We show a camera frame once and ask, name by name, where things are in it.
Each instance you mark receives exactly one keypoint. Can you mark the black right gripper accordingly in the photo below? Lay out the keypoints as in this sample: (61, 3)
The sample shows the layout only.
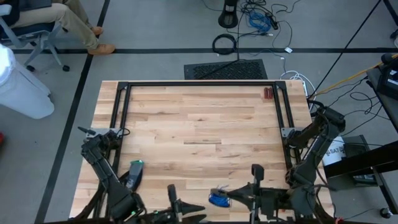
(270, 200)

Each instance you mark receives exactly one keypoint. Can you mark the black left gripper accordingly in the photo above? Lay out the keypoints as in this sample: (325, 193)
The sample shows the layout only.
(172, 216)

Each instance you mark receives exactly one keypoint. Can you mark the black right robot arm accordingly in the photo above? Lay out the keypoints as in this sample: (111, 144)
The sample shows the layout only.
(314, 155)

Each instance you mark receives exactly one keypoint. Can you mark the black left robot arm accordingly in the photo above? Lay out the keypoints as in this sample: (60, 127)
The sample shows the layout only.
(109, 180)

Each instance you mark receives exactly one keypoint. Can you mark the grey tool with green end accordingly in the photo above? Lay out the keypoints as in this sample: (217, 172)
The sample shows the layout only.
(135, 174)

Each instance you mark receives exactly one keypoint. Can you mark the grey metal mounting plate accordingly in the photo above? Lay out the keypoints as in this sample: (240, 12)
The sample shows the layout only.
(101, 131)
(285, 131)

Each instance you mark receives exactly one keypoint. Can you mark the red screwdriver bit set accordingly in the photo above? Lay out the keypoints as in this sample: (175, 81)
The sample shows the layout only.
(268, 93)

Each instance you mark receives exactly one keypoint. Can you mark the black stand beam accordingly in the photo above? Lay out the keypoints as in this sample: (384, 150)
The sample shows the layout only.
(357, 161)

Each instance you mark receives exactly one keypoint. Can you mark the black box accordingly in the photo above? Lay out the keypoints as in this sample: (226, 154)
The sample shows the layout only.
(354, 147)

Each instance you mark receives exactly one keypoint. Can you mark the black floor mat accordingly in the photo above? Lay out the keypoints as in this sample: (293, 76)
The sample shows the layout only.
(227, 71)

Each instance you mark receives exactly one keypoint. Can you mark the small black lever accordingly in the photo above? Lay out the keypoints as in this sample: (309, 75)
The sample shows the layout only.
(85, 130)

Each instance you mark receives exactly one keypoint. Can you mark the white power adapter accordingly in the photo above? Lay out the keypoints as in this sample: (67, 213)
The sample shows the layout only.
(288, 49)

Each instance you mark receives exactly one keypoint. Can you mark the black equipment desk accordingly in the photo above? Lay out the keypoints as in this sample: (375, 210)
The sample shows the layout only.
(388, 109)

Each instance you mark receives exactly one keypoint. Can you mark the thin black slanted pole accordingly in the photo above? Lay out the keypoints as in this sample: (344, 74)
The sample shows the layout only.
(342, 53)

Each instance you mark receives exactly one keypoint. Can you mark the black power strip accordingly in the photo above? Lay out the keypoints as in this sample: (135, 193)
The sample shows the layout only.
(273, 22)

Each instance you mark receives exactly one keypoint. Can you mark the black cylindrical stand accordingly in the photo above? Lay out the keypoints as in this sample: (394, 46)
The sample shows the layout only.
(228, 17)

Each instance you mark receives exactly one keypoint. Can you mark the white waste bin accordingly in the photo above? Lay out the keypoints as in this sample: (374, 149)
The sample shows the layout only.
(21, 93)

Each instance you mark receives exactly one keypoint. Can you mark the person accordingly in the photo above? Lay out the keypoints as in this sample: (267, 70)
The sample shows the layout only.
(62, 15)

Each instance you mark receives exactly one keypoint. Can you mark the grey office chair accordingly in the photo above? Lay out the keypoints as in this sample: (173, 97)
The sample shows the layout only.
(34, 34)

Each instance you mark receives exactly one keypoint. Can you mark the black aluminium table frame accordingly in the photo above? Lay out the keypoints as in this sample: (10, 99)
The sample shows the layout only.
(202, 84)

